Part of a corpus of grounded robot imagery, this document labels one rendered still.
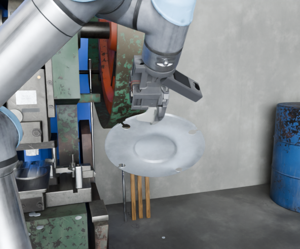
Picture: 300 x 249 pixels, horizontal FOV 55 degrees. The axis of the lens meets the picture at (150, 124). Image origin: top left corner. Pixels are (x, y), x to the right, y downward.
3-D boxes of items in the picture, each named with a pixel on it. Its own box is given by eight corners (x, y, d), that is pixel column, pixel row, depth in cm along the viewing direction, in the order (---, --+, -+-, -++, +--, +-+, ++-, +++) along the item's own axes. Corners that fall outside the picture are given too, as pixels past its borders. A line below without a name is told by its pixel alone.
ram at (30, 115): (49, 144, 109) (44, 64, 104) (6, 146, 105) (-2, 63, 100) (51, 134, 125) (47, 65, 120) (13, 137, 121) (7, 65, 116)
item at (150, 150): (222, 155, 85) (222, 153, 86) (167, 97, 68) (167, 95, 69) (146, 186, 98) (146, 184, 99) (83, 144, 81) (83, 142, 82)
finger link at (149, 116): (132, 123, 74) (136, 100, 67) (155, 123, 75) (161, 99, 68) (134, 133, 72) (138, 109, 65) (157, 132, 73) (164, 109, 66)
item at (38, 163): (52, 176, 119) (52, 165, 118) (13, 180, 115) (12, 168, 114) (53, 169, 128) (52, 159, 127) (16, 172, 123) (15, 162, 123)
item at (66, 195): (92, 201, 116) (92, 187, 115) (-35, 218, 103) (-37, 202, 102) (86, 176, 144) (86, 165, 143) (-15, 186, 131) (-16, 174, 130)
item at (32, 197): (50, 225, 97) (48, 187, 95) (5, 231, 93) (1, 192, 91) (52, 195, 121) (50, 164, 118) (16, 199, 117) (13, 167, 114)
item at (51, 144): (57, 153, 116) (56, 140, 115) (2, 157, 110) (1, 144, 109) (57, 144, 131) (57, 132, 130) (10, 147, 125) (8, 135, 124)
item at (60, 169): (95, 176, 127) (94, 154, 125) (56, 181, 122) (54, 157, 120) (94, 172, 132) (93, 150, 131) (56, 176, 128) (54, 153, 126)
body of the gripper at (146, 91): (128, 87, 69) (132, 47, 59) (163, 87, 70) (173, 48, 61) (131, 112, 64) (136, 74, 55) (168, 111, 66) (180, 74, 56)
